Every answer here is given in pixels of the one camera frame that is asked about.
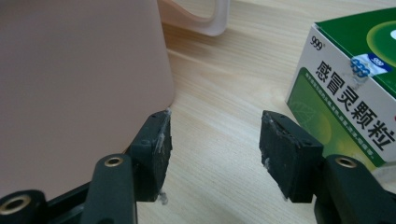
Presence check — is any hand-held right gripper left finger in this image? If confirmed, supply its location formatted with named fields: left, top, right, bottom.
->
left=125, top=108, right=174, bottom=203

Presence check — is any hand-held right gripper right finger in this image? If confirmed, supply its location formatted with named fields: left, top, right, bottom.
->
left=259, top=109, right=325, bottom=203

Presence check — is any green medicine box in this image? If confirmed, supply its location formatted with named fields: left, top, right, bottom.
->
left=285, top=7, right=396, bottom=169

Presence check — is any pink storage box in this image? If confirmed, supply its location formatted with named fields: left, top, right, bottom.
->
left=0, top=0, right=232, bottom=201

